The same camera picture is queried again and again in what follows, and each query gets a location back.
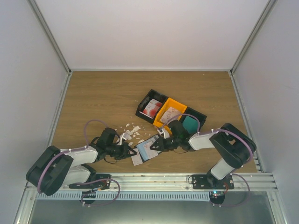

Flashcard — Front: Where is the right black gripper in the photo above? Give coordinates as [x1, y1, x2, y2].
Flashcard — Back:
[150, 136, 180, 152]

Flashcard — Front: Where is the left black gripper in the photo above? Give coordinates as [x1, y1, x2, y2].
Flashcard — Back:
[106, 142, 136, 160]

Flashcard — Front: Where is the black leather card holder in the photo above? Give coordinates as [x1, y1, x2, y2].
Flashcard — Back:
[134, 134, 161, 163]

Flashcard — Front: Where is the black card bin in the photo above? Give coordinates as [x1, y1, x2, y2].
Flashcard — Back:
[135, 89, 168, 124]
[179, 107, 207, 134]

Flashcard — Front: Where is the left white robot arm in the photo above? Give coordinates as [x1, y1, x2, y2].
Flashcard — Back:
[26, 127, 137, 196]

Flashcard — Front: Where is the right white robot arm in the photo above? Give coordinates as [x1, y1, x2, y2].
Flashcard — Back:
[150, 120, 256, 189]

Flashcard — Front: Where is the orange card bin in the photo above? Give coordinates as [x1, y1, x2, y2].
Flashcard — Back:
[153, 98, 187, 127]

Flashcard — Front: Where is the white VIP card stack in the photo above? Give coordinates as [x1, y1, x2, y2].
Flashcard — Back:
[160, 107, 181, 124]

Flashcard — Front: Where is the red card stack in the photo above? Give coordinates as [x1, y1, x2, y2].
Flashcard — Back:
[142, 99, 162, 118]

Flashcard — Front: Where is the teal card stack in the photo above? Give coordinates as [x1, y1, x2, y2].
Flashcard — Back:
[183, 116, 198, 134]

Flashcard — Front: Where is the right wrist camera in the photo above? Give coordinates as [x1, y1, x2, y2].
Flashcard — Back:
[157, 127, 170, 139]

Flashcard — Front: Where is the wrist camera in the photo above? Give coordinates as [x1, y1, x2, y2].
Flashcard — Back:
[118, 132, 131, 145]
[157, 127, 170, 139]

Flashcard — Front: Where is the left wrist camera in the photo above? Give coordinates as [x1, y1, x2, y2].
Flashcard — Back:
[118, 132, 131, 145]

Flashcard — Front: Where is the aluminium rail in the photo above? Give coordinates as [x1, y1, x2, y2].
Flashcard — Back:
[26, 171, 278, 192]

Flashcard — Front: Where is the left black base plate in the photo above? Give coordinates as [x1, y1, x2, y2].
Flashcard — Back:
[69, 174, 111, 190]

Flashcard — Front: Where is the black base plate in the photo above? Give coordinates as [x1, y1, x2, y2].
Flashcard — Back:
[69, 174, 111, 190]
[187, 174, 235, 190]

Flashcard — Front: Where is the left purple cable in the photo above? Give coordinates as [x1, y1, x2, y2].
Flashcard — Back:
[37, 119, 108, 194]

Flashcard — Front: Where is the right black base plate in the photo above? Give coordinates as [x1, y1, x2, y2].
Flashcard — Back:
[187, 174, 235, 190]

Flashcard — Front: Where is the grey slotted cable duct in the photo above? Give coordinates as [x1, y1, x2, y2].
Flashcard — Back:
[36, 191, 210, 202]

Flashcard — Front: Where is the right frame post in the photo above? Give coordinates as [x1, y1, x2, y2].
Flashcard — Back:
[229, 0, 277, 76]

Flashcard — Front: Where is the frame post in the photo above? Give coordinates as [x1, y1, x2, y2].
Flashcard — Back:
[229, 0, 277, 76]
[27, 0, 71, 76]

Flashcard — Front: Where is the left frame post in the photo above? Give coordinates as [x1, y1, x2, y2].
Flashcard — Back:
[27, 0, 71, 76]

